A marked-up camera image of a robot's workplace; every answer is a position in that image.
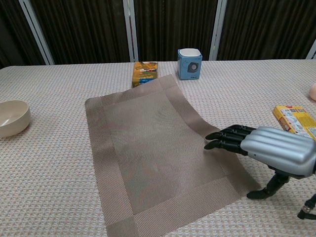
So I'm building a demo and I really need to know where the light brown bowl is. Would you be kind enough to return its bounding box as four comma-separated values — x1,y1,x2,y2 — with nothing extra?
0,100,32,138

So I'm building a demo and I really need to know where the black curtain backdrop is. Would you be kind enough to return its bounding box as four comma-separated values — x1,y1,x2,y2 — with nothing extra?
0,0,316,70

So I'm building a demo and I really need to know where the light blue speaker box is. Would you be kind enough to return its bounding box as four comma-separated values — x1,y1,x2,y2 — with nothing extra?
177,48,203,80

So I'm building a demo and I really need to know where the brown woven placemat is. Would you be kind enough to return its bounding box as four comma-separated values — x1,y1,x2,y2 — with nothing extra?
84,74,262,237

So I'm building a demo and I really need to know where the grey metal partition post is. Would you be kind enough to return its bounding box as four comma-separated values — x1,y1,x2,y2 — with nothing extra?
208,0,228,61
18,0,55,66
122,0,139,63
305,39,316,60

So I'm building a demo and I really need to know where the beige woven tablecloth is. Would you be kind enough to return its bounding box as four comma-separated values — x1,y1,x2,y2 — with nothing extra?
0,58,316,237

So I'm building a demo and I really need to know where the right silver and black robot hand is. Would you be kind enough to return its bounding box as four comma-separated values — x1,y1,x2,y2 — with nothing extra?
204,124,316,200

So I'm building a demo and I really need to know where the orange and blue carton box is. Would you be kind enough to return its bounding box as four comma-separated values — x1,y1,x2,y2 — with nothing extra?
131,61,159,88

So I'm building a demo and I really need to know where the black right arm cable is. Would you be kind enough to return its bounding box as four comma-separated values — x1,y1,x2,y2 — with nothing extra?
297,192,316,220

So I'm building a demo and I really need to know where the yellow printed box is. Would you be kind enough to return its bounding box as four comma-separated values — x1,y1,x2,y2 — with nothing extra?
272,105,316,142

